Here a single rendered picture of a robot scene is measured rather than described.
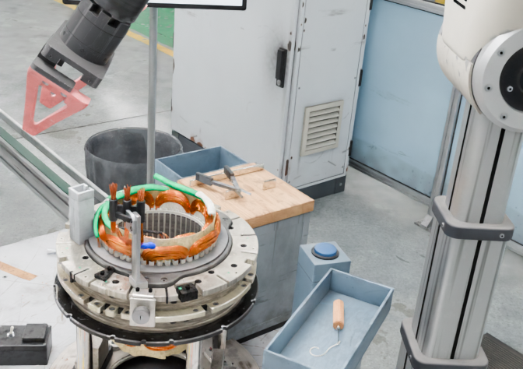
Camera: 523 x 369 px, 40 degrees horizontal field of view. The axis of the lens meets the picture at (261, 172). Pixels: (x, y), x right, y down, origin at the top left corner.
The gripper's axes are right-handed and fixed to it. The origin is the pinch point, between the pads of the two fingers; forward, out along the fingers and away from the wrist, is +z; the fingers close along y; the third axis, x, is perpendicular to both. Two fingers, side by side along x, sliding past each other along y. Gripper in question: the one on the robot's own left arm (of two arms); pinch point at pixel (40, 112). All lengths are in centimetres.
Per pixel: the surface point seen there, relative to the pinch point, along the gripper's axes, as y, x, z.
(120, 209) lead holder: -12.1, 16.0, 11.8
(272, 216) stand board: -41, 45, 12
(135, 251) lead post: -10.0, 20.8, 14.9
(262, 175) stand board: -57, 44, 12
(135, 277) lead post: -9.8, 23.2, 18.5
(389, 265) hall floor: -196, 164, 64
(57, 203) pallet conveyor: -107, 19, 71
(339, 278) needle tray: -21, 53, 7
